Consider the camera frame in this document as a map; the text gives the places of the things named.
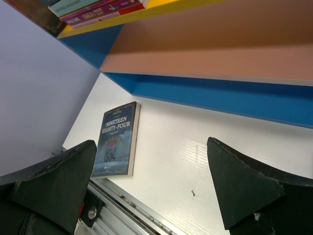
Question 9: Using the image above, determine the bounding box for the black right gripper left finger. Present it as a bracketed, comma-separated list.
[0, 140, 97, 235]

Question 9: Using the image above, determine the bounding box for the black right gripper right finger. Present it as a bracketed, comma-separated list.
[207, 137, 313, 235]

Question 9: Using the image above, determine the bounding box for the A Tale of Two Cities book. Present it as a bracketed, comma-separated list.
[4, 0, 66, 38]

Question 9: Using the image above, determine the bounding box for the Nineteen Eighty-Four book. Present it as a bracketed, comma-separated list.
[91, 101, 141, 178]

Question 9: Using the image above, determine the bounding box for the blue and yellow bookshelf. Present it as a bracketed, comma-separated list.
[58, 0, 313, 128]

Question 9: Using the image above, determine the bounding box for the teal spine book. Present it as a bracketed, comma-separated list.
[48, 0, 97, 17]

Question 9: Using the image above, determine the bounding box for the red Roald Dahl book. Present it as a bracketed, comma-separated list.
[67, 5, 145, 28]

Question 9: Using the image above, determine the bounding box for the purple spine book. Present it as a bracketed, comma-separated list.
[59, 0, 149, 25]

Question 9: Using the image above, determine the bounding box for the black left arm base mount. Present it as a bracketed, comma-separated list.
[79, 189, 104, 228]

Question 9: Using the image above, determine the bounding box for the aluminium rail frame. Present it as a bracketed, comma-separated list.
[74, 178, 186, 235]

